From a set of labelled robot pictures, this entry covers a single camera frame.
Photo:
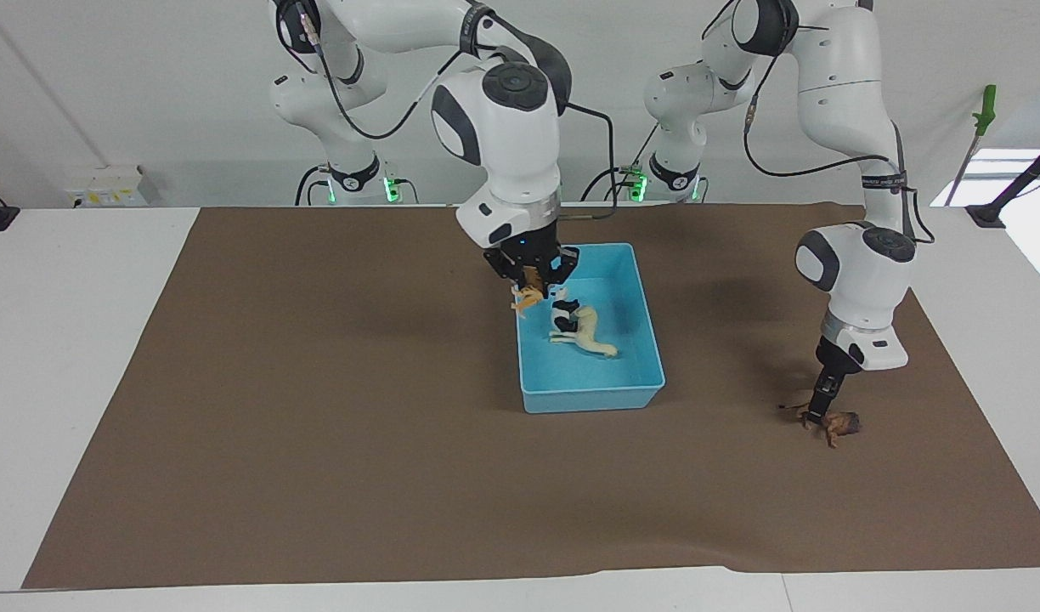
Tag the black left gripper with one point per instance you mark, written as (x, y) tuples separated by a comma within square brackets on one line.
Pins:
[(833, 365)]

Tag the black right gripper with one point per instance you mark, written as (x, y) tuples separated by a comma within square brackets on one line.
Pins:
[(533, 257)]

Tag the orange striped tiger toy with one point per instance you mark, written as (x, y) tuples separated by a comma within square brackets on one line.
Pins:
[(527, 297)]

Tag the brown lion toy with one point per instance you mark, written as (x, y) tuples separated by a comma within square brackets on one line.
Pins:
[(844, 422)]

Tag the black and white panda toy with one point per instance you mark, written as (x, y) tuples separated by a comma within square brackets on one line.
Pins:
[(564, 319)]

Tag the cream horse toy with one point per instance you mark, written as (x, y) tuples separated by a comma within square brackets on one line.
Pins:
[(588, 331)]

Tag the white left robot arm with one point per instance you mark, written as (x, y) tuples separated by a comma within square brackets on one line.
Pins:
[(860, 280)]

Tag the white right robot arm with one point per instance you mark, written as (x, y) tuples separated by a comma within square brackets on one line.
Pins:
[(511, 144)]

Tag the blue plastic storage box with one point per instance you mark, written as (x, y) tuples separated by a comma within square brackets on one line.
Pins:
[(622, 374)]

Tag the black angled stand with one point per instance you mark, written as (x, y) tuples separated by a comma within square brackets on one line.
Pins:
[(1017, 187)]

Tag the brown table mat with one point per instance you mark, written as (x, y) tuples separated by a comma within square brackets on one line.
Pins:
[(316, 493)]

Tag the white wall outlet box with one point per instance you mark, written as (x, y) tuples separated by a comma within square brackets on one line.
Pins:
[(104, 185)]

